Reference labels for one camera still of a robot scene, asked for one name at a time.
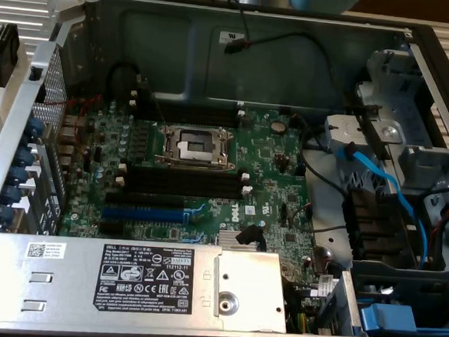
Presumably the thin red wire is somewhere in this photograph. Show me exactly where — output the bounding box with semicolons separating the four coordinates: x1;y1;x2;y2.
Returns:
40;90;103;157

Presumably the blue expansion slot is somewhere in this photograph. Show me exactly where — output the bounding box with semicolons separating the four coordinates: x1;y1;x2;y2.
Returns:
100;204;187;225

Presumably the grey metal PC case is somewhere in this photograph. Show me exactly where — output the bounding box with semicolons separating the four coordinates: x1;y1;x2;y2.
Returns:
0;0;449;337

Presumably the white parts rack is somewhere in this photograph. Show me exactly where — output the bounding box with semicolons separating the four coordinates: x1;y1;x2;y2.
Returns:
0;25;38;163

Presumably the dark grey drive cage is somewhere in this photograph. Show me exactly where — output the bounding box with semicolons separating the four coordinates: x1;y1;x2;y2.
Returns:
324;256;449;337

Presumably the black looped wire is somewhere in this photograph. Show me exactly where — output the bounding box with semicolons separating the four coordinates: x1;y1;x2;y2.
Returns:
105;60;141;104

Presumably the blue plastic latch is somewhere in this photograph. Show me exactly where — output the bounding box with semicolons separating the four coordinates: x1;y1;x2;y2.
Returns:
357;301;420;337

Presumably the small silver heat sink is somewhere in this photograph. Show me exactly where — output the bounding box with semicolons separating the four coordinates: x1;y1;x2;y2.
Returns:
218;229;246;251

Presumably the black wire plug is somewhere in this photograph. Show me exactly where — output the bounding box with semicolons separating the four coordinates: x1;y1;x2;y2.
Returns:
234;223;264;246

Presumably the black RAM slot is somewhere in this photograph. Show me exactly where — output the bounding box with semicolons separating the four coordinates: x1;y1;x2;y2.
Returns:
127;102;248;129
118;161;248;186
114;175;252;201
128;90;248;116

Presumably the short black expansion slot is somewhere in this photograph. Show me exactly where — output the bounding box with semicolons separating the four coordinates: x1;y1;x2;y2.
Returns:
97;220;126;236

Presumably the black power wire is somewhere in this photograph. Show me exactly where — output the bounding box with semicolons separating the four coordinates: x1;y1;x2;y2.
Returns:
284;113;354;197

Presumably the green Dell motherboard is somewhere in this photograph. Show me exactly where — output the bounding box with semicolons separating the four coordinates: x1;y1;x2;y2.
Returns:
52;93;329;299

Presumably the metal CPU socket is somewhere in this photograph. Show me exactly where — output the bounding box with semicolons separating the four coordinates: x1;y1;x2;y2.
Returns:
153;123;242;174

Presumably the long black expansion slot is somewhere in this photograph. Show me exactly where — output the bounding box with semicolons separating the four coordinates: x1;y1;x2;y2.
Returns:
104;190;187;212

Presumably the round coin cell battery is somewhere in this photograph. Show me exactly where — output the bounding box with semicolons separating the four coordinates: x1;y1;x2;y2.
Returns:
269;119;289;135

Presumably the blue flat wire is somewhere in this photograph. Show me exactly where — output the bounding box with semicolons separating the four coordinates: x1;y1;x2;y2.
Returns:
326;142;438;269

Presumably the blue slot retention clip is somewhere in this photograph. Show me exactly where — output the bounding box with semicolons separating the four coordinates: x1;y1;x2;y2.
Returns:
16;144;38;168
0;203;17;228
24;115;46;140
0;183;24;208
7;164;31;186

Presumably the silver power supply unit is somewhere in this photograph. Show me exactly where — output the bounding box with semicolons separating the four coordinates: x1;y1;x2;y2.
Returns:
0;232;294;335

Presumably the black hard disk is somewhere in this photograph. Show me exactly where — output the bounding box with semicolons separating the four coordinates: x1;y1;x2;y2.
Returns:
0;22;22;99

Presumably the grey metal disk bay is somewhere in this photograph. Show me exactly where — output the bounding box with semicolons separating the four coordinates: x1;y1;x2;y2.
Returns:
314;44;449;270

